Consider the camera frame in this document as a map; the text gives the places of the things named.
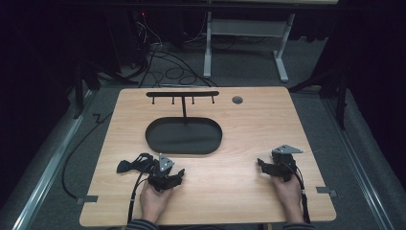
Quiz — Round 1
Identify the black metal stand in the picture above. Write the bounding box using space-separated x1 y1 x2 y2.
72 58 139 121
288 62 350 131

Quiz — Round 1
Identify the tangle of black floor cables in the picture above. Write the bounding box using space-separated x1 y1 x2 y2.
133 12 219 89

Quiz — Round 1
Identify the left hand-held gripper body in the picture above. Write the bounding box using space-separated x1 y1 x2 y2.
147 152 180 193

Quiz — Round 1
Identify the long black floor cable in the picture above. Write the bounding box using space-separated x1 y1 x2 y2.
60 110 114 200

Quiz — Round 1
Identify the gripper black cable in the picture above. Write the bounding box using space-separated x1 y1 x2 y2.
126 162 155 224
282 160 312 224

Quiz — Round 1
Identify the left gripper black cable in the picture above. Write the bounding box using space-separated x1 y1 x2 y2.
126 162 155 224

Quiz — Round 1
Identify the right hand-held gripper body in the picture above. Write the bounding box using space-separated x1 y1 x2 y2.
270 144 304 183

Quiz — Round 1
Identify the white desk frame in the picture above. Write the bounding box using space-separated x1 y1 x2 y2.
202 11 297 83

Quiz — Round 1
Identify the black hook rack with tray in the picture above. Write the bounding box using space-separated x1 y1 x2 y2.
145 90 224 156

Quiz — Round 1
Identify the aluminium floor rail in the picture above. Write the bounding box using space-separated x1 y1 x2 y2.
11 89 98 230
321 95 397 230

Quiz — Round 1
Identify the person's right hand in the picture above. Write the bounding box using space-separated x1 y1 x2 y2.
270 172 305 224

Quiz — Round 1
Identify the person's left hand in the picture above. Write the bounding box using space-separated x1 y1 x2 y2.
139 181 174 224

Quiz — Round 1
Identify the grey tape strip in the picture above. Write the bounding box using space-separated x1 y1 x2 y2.
76 195 99 205
315 186 338 198

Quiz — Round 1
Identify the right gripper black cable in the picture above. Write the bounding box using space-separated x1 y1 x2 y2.
282 160 312 224

